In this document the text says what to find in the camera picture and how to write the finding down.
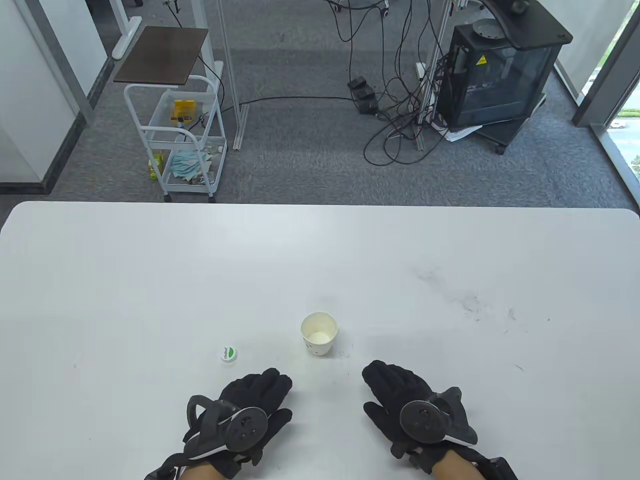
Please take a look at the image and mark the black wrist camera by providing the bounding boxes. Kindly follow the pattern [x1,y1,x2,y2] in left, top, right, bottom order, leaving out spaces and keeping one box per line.
[144,452,187,480]
[470,447,519,480]

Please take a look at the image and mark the person's left forearm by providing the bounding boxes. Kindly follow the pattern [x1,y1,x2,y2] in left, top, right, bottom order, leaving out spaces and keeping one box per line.
[177,462,227,480]

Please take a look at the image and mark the person's left hand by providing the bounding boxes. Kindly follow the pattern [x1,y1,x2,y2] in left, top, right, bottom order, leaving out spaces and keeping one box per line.
[183,368,294,479]

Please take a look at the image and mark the black round hand tracker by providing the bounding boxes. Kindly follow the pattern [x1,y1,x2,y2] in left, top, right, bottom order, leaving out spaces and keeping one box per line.
[399,386,479,447]
[186,394,269,459]

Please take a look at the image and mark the long black floor cable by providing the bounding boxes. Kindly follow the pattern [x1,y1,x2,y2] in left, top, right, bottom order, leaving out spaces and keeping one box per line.
[220,95,359,114]

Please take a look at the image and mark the tangle of black cables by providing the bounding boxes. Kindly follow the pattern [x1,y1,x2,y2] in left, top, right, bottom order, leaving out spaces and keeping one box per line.
[325,0,453,166]

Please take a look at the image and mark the person's right hand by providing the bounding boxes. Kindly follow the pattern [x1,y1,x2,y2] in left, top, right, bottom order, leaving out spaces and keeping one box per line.
[362,360,479,474]

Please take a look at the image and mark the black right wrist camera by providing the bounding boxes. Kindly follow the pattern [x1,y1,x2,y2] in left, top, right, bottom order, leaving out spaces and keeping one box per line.
[470,447,519,480]

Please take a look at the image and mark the dark brown wooden board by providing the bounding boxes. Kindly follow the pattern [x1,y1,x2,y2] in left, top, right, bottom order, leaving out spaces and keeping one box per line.
[113,26,210,86]

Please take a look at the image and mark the pile of light blue cloths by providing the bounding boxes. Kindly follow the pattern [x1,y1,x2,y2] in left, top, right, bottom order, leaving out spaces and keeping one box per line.
[170,151,214,182]

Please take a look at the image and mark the white desk leg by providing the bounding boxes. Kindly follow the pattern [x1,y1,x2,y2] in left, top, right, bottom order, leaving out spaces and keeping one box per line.
[101,0,143,60]
[191,0,225,97]

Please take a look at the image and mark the silver aluminium frame post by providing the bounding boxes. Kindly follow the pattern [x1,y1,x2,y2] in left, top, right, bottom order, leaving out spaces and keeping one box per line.
[218,0,250,151]
[414,0,454,152]

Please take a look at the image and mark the white wire trolley cart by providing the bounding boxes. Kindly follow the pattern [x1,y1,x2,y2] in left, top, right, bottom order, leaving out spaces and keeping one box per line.
[123,75,229,204]

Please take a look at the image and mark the person's right forearm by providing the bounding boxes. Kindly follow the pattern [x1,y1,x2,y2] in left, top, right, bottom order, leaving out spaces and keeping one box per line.
[432,452,490,480]

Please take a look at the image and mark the yellow plastic box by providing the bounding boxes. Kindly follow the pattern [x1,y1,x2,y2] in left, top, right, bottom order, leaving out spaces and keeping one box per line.
[169,99,197,125]

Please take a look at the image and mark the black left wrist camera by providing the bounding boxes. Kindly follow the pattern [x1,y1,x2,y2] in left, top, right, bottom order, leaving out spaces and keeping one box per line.
[144,452,187,480]

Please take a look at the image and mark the black round right hand tracker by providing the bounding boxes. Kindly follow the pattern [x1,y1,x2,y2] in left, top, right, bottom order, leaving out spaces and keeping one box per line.
[399,386,479,447]

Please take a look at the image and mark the white paper cup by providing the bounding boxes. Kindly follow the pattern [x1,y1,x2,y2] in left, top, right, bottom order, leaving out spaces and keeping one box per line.
[300,312,339,357]

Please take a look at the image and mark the white paper sheets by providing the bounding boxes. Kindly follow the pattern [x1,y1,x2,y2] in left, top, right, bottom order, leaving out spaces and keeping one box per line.
[446,124,485,144]

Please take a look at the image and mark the black glass equipment cabinet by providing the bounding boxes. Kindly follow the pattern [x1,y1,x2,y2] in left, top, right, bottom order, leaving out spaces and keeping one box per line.
[435,0,574,156]

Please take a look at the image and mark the black round left hand tracker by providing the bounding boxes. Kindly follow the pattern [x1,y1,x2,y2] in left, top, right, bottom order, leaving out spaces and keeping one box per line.
[186,394,269,459]

